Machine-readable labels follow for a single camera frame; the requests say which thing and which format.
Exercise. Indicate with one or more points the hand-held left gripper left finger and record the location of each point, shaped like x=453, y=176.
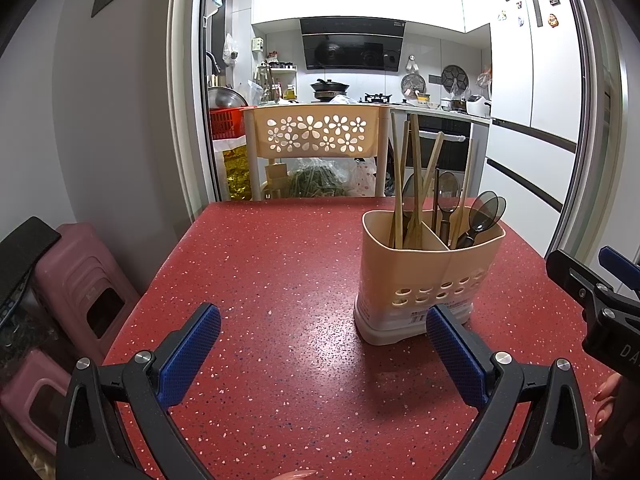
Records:
x=190, y=355

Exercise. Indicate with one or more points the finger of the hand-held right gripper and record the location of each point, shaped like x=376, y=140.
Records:
x=575, y=280
x=622, y=270

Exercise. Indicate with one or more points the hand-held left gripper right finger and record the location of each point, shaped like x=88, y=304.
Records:
x=456, y=357

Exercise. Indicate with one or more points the beige plastic utensil holder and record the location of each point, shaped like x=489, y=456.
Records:
x=400, y=270

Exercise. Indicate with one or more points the person's right hand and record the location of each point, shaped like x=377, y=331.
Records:
x=610, y=387

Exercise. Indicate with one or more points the person's left hand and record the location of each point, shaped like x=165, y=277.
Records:
x=300, y=475

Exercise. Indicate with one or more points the pink plastic stool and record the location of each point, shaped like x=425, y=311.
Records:
x=80, y=280
x=30, y=395

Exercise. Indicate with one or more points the black built-in oven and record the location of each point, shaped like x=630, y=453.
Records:
x=452, y=152

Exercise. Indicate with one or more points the gold foil bag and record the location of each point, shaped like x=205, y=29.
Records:
x=236, y=175

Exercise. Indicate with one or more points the black flat panel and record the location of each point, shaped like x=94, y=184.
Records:
x=25, y=255

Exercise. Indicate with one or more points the small cardboard box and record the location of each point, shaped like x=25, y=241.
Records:
x=276, y=177

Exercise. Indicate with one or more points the white rice cooker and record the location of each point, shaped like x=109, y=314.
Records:
x=479, y=105

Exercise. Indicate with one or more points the white printed plastic bag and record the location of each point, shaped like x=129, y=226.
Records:
x=365, y=177

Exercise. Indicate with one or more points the white refrigerator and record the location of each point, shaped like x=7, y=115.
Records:
x=530, y=75

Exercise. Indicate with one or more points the bag of green vegetables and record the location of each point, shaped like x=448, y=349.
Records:
x=320, y=180

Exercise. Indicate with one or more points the red plastic basket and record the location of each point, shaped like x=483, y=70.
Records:
x=227, y=122

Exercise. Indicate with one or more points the round hanging steamer rack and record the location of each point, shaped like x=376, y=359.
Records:
x=454, y=77
x=414, y=85

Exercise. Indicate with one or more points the beige flower-cutout storage cart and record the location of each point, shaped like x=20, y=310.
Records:
x=315, y=132

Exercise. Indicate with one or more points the stainless steel basin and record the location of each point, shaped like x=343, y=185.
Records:
x=225, y=97

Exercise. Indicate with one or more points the gas stove burner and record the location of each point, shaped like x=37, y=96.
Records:
x=379, y=97

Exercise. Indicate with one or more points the spice rack with jars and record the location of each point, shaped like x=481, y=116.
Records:
x=275, y=82

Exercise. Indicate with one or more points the kitchen faucet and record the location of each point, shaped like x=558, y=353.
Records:
x=212, y=62

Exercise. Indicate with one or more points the black wok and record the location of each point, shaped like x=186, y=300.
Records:
x=330, y=87

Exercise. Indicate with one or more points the black range hood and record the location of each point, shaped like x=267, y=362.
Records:
x=350, y=45

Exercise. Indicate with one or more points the grey door frame post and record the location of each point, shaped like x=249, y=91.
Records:
x=192, y=85
x=597, y=110

